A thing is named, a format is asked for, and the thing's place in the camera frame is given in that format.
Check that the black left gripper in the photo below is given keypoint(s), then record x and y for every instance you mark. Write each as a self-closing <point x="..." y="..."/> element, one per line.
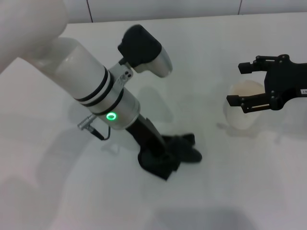
<point x="148" y="136"/>

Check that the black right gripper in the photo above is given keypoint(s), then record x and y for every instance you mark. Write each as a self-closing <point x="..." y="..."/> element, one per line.
<point x="287" y="81"/>

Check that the dark rag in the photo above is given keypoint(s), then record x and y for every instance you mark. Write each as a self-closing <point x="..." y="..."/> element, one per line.
<point x="182" y="151"/>

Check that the clear plastic cup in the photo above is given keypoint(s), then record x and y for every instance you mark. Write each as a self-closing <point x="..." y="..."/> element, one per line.
<point x="239" y="119"/>

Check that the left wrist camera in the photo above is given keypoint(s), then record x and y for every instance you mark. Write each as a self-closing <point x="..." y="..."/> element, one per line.
<point x="141" y="48"/>

